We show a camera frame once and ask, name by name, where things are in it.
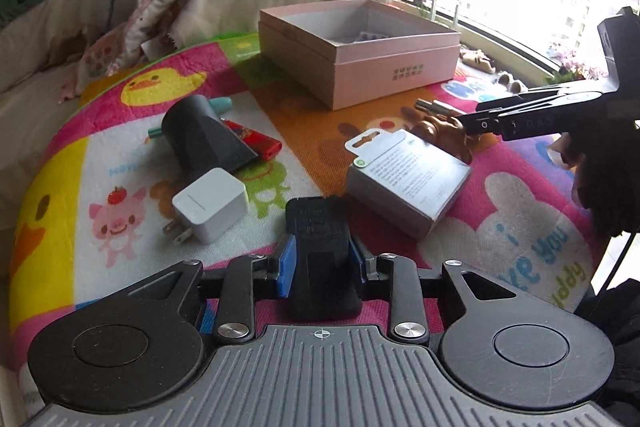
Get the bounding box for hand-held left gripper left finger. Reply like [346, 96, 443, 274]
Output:
[117, 234, 301, 345]

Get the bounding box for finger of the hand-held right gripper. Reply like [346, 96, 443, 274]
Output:
[475, 79, 607, 114]
[457, 94, 609, 142]

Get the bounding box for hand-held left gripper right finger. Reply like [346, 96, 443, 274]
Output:
[349, 237, 518, 344]

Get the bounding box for black rectangular plastic device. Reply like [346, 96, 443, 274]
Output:
[284, 195, 364, 321]

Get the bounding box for brown bear figurine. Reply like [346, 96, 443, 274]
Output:
[413, 114, 476, 165]

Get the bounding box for white charger plug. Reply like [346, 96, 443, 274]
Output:
[162, 167, 249, 248]

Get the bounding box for grey retail package box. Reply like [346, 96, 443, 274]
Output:
[345, 128, 472, 241]

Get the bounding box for red lighter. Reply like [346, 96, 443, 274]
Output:
[223, 119, 282, 160]

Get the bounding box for dark grey dryer nozzle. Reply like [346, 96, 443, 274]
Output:
[161, 94, 259, 176]

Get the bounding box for pink cardboard box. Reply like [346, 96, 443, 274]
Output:
[258, 0, 462, 111]

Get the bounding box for teal plastic tool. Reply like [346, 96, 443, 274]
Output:
[145, 97, 233, 142]

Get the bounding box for person's right forearm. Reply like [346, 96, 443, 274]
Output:
[570, 124, 640, 239]

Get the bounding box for person's right hand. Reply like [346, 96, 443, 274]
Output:
[546, 132, 591, 208]

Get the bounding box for pair of grey slippers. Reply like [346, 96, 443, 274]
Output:
[492, 73, 533, 94]

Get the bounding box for purple flower plant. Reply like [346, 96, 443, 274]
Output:
[547, 44, 608, 82]

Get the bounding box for tan plush slippers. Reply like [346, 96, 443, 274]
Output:
[459, 48, 497, 74]

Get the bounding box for metal cylinder piece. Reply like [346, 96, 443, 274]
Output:
[415, 98, 458, 118]

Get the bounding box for colourful cartoon play mat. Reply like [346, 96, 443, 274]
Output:
[9, 34, 608, 400]

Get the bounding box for beige sofa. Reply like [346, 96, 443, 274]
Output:
[0, 0, 348, 228]

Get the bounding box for black cable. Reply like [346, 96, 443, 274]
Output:
[595, 232, 636, 295]

